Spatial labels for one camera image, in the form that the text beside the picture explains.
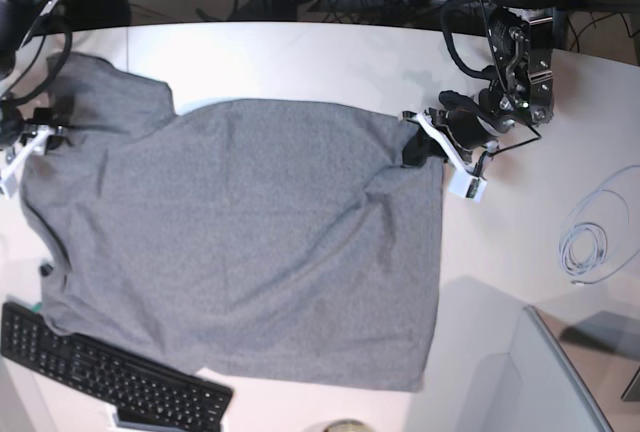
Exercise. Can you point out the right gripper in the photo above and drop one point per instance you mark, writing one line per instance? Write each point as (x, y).
(22, 137)

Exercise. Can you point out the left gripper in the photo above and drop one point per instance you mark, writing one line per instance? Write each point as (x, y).
(463, 126)

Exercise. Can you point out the grey t-shirt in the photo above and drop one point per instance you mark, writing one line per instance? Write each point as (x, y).
(259, 238)

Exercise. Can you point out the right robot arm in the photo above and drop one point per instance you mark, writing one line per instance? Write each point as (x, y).
(20, 20)

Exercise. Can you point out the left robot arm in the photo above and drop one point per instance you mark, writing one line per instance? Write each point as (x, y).
(519, 34)

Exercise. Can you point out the grey monitor edge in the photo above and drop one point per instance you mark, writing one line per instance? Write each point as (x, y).
(554, 397)

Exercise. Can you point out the black keyboard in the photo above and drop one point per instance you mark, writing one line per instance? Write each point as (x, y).
(128, 382)

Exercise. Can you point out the round tan lid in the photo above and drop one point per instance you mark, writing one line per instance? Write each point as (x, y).
(347, 425)

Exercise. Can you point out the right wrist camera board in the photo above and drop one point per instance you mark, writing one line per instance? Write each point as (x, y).
(8, 186)

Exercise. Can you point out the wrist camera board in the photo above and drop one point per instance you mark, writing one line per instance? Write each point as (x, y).
(8, 186)
(467, 186)

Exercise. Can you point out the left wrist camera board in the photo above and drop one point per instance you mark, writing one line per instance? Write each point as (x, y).
(467, 186)

